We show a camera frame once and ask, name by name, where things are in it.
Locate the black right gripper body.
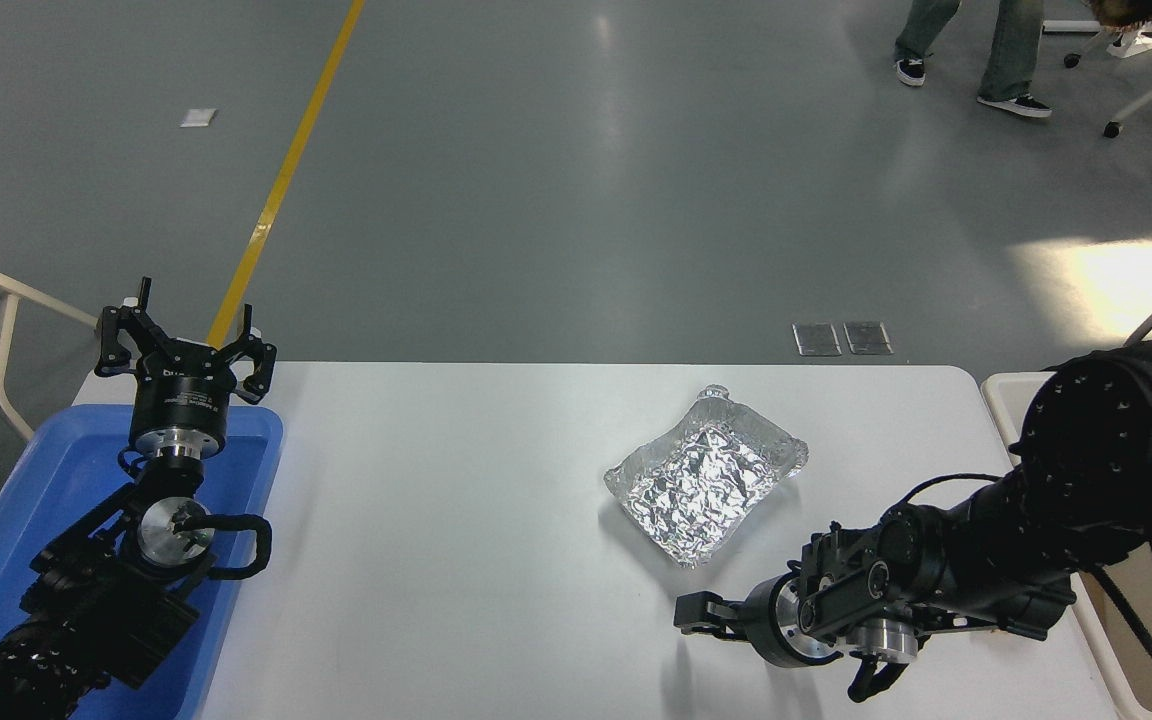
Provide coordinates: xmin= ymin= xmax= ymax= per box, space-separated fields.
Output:
xmin=743 ymin=574 xmax=800 ymax=670

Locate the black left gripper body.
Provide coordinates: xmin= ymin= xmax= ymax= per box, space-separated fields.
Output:
xmin=129 ymin=340 xmax=236 ymax=439

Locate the silver foil tray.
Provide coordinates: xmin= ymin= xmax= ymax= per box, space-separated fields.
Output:
xmin=603 ymin=385 xmax=810 ymax=569

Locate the metal floor plate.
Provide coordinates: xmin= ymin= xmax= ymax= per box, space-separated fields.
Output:
xmin=792 ymin=322 xmax=843 ymax=358
xmin=843 ymin=320 xmax=895 ymax=357

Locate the blue plastic tray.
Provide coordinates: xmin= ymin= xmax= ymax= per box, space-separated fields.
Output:
xmin=0 ymin=403 xmax=285 ymax=720

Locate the yellow floor tape line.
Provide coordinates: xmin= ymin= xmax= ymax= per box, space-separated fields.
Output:
xmin=206 ymin=0 xmax=368 ymax=350

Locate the large pale plastic bin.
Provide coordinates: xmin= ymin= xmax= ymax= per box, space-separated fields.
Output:
xmin=980 ymin=371 xmax=1152 ymax=720

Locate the person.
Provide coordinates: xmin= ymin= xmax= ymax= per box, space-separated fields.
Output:
xmin=893 ymin=0 xmax=1054 ymax=120

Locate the white wheeled office chair base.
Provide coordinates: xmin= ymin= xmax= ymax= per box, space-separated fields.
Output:
xmin=1041 ymin=16 xmax=1152 ymax=140

